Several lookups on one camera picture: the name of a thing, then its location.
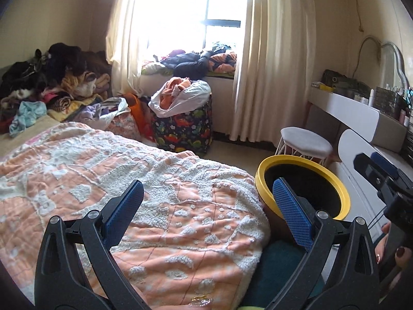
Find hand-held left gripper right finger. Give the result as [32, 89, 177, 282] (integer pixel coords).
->
[268, 177, 381, 310]

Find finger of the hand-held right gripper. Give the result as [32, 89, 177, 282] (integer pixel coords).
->
[371, 152, 401, 182]
[353, 152, 385, 195]

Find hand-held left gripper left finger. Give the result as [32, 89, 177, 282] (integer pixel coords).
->
[34, 179, 152, 310]

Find yellow round bin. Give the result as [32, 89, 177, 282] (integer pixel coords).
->
[255, 155, 351, 243]

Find person's right hand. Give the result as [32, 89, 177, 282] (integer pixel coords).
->
[374, 221, 413, 295]

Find white drawer cabinet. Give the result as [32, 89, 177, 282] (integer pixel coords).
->
[337, 129, 413, 243]

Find orange white patterned blanket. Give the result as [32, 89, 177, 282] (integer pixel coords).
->
[0, 123, 271, 309]

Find white vanity desk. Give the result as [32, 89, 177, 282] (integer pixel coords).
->
[308, 87, 409, 156]

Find dark teal pants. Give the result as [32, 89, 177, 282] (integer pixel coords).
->
[240, 241, 325, 310]

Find white round stool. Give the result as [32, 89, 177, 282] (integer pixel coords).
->
[275, 127, 333, 166]

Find clear cosmetics organizer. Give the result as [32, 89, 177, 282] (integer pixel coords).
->
[374, 86, 406, 119]

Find dark handbag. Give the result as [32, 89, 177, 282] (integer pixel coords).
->
[321, 69, 370, 99]

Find pink floral fabric bag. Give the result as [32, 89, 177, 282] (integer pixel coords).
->
[106, 111, 143, 143]

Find dinosaur print fabric basket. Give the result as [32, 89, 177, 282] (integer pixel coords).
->
[152, 97, 214, 154]

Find wavy framed vanity mirror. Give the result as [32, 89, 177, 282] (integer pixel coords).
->
[376, 41, 408, 91]

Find white and purple cloth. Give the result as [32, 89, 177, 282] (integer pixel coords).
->
[76, 98, 130, 130]

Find orange plastic bag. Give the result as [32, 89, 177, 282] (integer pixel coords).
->
[124, 94, 156, 143]

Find white bag with orange clothes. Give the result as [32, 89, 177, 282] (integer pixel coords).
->
[148, 77, 212, 119]

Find light blue cloth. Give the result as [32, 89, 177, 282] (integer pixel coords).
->
[9, 101, 48, 137]

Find cream curtain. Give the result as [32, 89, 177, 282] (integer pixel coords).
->
[106, 0, 153, 98]
[229, 0, 317, 143]

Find pile of dark clothes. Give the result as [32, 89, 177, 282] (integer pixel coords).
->
[0, 43, 112, 134]

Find clothes heap on windowsill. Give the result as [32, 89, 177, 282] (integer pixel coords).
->
[142, 41, 238, 80]

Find black framed window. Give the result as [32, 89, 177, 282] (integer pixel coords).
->
[136, 0, 256, 69]

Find grey wall cable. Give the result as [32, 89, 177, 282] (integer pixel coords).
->
[352, 35, 383, 82]

